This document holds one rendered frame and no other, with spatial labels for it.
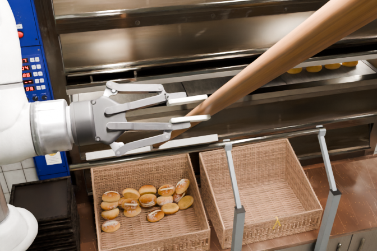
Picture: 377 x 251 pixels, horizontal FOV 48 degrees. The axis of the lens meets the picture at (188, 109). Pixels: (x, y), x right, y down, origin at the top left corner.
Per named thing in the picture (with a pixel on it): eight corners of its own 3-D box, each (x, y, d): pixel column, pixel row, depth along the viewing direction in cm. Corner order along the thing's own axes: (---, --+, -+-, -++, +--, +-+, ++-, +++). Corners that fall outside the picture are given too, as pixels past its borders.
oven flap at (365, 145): (87, 193, 239) (82, 160, 234) (366, 146, 274) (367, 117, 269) (87, 196, 235) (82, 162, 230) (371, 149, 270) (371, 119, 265)
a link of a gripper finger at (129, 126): (106, 120, 70) (106, 129, 70) (173, 122, 72) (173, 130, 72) (107, 123, 74) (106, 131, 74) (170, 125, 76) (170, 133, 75)
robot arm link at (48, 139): (43, 157, 74) (78, 152, 75) (33, 154, 65) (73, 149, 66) (38, 106, 75) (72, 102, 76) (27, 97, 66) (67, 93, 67)
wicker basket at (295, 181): (196, 186, 255) (197, 151, 240) (281, 171, 267) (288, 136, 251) (221, 251, 216) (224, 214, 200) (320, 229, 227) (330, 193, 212)
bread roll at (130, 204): (138, 198, 235) (140, 197, 229) (138, 210, 233) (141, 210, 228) (120, 198, 232) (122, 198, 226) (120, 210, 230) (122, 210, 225)
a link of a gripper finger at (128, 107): (106, 119, 74) (104, 111, 74) (167, 102, 76) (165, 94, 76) (106, 116, 70) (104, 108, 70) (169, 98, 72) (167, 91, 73)
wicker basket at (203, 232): (95, 202, 244) (88, 166, 229) (189, 186, 255) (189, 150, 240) (100, 273, 204) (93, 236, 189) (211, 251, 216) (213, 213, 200)
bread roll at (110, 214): (118, 208, 229) (119, 218, 229) (119, 207, 236) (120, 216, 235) (99, 212, 228) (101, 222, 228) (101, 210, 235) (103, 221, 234)
